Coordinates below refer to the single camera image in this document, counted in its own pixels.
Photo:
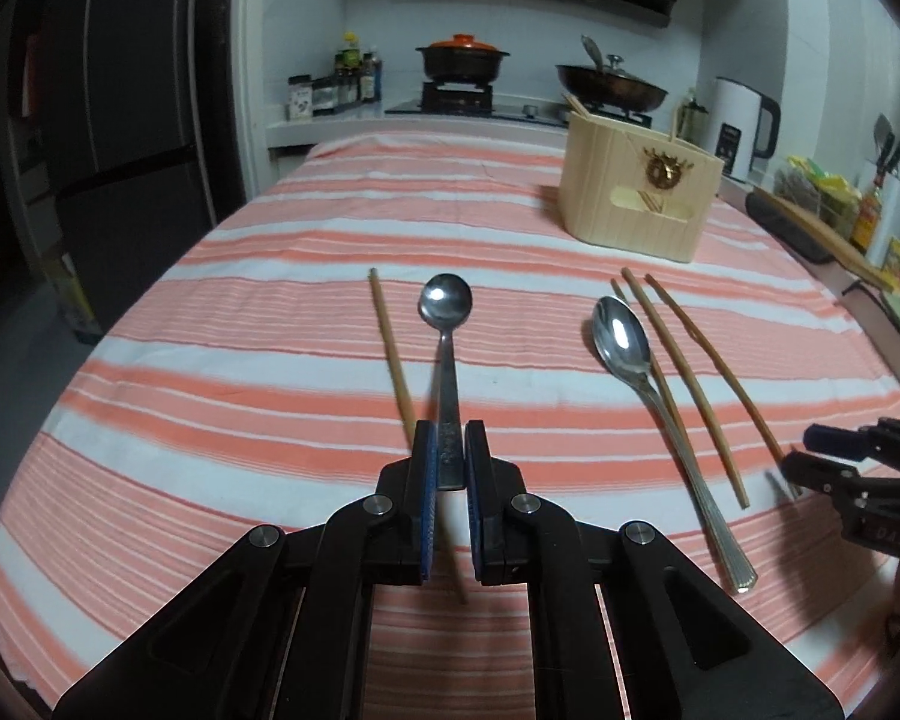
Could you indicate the wooden cutting board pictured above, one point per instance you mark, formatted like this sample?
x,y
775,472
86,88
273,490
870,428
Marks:
x,y
832,244

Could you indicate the yellow printed box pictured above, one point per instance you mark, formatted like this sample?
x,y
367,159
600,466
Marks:
x,y
71,300

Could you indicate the black gas hob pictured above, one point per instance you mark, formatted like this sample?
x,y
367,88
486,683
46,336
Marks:
x,y
510,109

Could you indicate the wok with glass lid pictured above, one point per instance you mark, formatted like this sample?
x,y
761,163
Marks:
x,y
611,90

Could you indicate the blue label sauce bottle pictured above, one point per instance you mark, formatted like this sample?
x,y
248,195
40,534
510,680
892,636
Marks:
x,y
371,79

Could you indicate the large steel spoon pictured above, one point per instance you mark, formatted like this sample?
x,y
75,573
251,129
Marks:
x,y
621,337

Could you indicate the amber oil bottle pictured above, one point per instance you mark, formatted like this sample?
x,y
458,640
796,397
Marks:
x,y
868,217

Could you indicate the orange white striped tablecloth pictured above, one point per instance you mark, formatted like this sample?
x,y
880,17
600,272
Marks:
x,y
232,360

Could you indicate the grey spatula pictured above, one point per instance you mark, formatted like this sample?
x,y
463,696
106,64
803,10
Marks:
x,y
883,131

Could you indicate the yellow cap sauce bottle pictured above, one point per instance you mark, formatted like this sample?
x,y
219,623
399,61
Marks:
x,y
350,71

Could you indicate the black clay pot orange lid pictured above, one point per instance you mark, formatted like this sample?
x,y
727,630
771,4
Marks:
x,y
461,60

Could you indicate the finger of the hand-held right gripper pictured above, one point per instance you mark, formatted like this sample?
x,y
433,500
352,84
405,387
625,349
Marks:
x,y
817,472
832,439

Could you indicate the small steel spoon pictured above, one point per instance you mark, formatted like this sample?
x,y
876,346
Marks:
x,y
445,300

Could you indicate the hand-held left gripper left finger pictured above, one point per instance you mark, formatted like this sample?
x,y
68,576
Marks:
x,y
425,510

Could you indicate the cream utensil holder box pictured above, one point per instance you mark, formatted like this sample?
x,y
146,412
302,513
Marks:
x,y
600,180

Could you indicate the white electric kettle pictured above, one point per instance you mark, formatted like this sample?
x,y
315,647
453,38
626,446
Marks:
x,y
735,120

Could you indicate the dark grey refrigerator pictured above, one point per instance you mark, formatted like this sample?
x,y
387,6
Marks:
x,y
120,127

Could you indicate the yellow green snack bags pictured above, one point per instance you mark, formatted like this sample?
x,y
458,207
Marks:
x,y
817,191

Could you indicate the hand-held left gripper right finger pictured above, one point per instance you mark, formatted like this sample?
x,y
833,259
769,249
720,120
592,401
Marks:
x,y
474,510

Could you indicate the condiment bottles and jars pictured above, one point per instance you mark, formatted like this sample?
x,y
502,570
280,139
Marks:
x,y
315,94

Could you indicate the glass pitcher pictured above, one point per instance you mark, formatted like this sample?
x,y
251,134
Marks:
x,y
691,120

